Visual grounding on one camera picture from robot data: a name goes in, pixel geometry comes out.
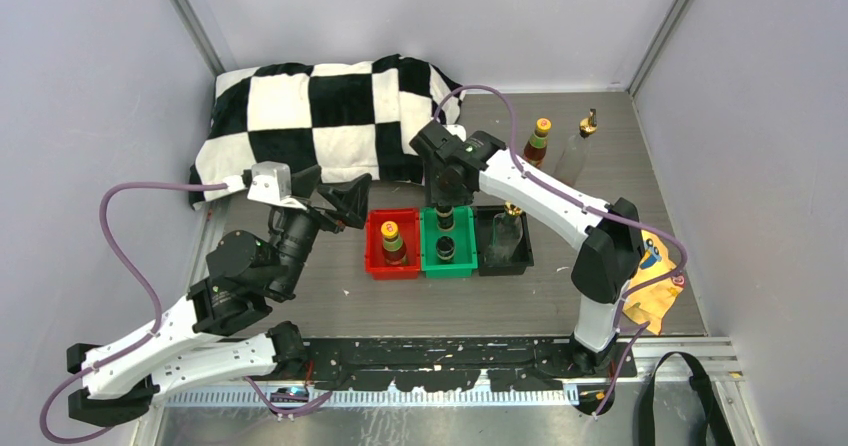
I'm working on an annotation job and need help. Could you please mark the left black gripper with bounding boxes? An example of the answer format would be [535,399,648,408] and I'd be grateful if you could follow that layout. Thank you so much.
[274,166,374,297]

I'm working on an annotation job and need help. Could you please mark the red label spice jar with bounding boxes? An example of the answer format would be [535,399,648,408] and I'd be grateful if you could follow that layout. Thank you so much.
[434,205,455,233]

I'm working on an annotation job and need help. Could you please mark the green label spice jar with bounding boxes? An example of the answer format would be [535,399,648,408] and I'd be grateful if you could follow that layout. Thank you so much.
[435,235,456,264]

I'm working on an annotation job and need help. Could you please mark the clear glass oil bottle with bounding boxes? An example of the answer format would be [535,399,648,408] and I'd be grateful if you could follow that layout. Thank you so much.
[484,202,524,265]

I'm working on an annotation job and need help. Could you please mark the yellow cap chili sauce bottle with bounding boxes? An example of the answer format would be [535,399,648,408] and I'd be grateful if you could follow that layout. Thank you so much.
[522,118,552,168]

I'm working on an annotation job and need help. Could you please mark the brown sauce glass bottle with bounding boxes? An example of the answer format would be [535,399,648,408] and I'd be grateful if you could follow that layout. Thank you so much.
[554,108,598,187]

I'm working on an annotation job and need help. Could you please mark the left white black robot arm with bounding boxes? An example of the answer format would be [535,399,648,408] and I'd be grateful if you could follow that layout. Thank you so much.
[66,162,372,428]

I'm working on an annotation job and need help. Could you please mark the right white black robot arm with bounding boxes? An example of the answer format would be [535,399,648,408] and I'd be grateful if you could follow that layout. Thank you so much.
[410,121,645,377]

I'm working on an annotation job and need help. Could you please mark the red plastic bin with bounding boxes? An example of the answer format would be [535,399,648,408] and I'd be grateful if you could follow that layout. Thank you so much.
[364,208,422,280]

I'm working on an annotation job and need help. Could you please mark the green plastic bin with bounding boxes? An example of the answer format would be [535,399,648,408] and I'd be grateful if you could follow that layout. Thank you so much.
[419,206,478,279]

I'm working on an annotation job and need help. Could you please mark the black white checkered cloth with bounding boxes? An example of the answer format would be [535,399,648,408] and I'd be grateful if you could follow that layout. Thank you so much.
[189,54,465,185]

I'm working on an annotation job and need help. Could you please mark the black plastic bin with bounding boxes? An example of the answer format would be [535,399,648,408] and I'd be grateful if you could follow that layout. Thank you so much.
[473,205,535,277]

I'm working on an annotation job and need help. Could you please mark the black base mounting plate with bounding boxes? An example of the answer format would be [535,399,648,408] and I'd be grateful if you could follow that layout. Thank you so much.
[263,336,624,392]

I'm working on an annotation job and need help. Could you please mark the yellow cloth rag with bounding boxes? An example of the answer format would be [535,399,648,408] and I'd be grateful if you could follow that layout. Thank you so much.
[623,231,686,335]

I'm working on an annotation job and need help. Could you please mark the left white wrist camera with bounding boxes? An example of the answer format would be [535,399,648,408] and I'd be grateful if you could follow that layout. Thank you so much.
[244,161,307,210]

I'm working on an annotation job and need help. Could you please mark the aluminium slotted rail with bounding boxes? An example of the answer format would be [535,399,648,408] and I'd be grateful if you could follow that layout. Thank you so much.
[165,384,579,408]

